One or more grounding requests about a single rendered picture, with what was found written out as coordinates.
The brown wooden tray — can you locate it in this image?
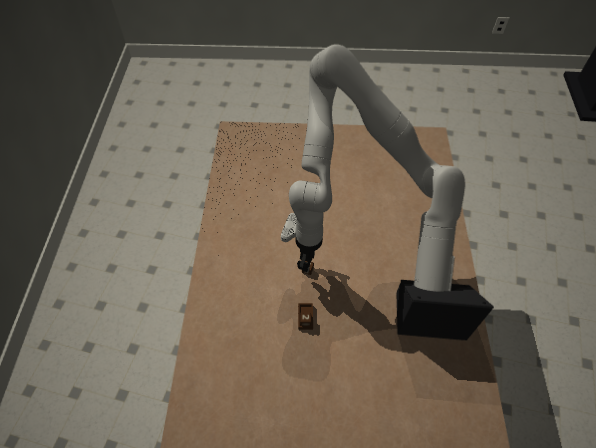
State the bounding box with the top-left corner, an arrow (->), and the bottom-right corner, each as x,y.
298,303 -> 313,330

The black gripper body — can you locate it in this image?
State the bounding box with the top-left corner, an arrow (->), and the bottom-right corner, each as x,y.
296,238 -> 323,258

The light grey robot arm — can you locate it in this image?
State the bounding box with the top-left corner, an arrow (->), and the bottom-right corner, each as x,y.
281,44 -> 465,292

